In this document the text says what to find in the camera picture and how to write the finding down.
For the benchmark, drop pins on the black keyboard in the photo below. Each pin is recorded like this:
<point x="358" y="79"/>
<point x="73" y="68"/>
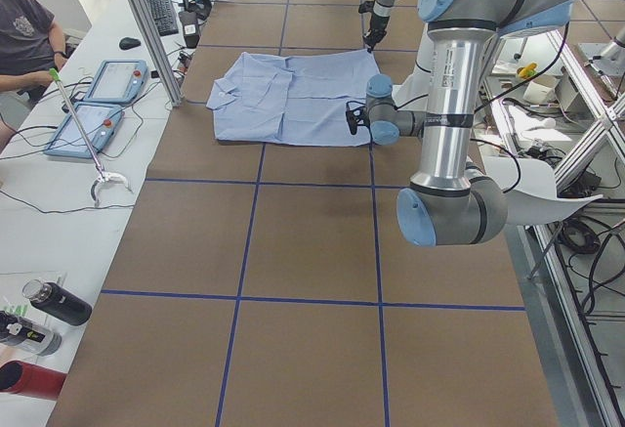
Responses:
<point x="164" y="16"/>

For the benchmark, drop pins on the grey box with label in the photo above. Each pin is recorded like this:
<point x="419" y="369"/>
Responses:
<point x="190" y="28"/>

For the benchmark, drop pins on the seated person grey shirt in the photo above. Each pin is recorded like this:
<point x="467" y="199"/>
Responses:
<point x="32" y="43"/>

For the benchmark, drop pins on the lower blue teach pendant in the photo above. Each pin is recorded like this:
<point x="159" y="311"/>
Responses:
<point x="99" y="121"/>

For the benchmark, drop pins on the light blue striped shirt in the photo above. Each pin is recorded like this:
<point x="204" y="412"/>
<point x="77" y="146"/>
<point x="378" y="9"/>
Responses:
<point x="296" y="100"/>

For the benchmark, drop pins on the reacher grabber tool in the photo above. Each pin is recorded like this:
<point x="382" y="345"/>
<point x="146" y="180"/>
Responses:
<point x="103" y="175"/>

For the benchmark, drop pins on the red cylinder tube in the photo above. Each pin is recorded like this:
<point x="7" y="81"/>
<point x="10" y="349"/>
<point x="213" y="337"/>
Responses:
<point x="31" y="380"/>

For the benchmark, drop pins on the black computer mouse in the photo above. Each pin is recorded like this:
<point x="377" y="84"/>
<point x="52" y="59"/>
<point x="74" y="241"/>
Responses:
<point x="127" y="43"/>

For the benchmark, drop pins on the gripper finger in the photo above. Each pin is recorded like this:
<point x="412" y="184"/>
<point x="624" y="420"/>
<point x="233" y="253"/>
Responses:
<point x="368" y="40"/>
<point x="379" y="36"/>

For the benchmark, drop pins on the grey labelled bottle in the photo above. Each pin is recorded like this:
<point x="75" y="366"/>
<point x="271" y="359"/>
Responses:
<point x="28" y="335"/>

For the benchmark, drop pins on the aluminium frame post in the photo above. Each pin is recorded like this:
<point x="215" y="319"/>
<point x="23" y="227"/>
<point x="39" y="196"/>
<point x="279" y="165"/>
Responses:
<point x="156" y="50"/>

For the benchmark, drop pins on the black water bottle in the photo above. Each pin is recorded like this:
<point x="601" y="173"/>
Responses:
<point x="57" y="302"/>

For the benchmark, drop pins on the upper blue teach pendant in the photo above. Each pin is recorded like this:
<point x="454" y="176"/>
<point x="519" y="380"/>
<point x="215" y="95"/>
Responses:
<point x="117" y="82"/>

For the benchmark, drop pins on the blue teach pendant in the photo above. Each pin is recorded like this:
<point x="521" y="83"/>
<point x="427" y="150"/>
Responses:
<point x="99" y="121"/>
<point x="117" y="82"/>

